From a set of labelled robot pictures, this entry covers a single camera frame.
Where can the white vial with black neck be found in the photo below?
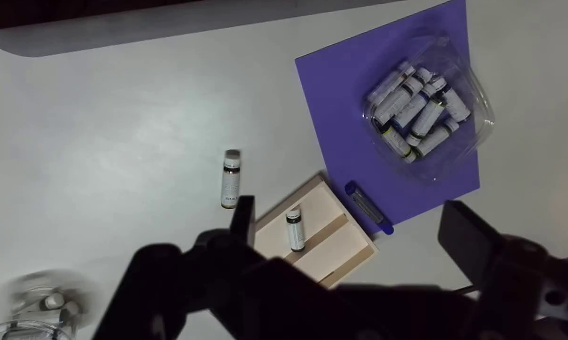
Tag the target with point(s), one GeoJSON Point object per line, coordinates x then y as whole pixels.
{"type": "Point", "coordinates": [434, 85]}
{"type": "Point", "coordinates": [410, 111]}
{"type": "Point", "coordinates": [408, 66]}
{"type": "Point", "coordinates": [231, 185]}
{"type": "Point", "coordinates": [397, 142]}
{"type": "Point", "coordinates": [385, 85]}
{"type": "Point", "coordinates": [427, 117]}
{"type": "Point", "coordinates": [295, 230]}
{"type": "Point", "coordinates": [397, 100]}
{"type": "Point", "coordinates": [434, 140]}
{"type": "Point", "coordinates": [455, 104]}

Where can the purple paper sheet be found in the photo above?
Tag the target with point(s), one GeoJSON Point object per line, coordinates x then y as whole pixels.
{"type": "Point", "coordinates": [346, 125]}

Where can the clear plastic bag with caps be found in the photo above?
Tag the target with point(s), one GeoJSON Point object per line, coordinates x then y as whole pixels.
{"type": "Point", "coordinates": [40, 308]}

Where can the wooden tray with divider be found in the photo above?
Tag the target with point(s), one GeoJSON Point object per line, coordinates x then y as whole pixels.
{"type": "Point", "coordinates": [333, 242]}

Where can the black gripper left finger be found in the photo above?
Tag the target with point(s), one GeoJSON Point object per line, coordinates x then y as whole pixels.
{"type": "Point", "coordinates": [170, 283]}

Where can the clear tube with blue caps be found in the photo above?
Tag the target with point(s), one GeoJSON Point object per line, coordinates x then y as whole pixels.
{"type": "Point", "coordinates": [368, 206]}

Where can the clear plastic bag of vials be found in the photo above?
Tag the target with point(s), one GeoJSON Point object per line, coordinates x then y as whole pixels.
{"type": "Point", "coordinates": [472, 81]}

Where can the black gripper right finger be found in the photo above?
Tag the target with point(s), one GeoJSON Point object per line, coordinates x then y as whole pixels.
{"type": "Point", "coordinates": [521, 283]}

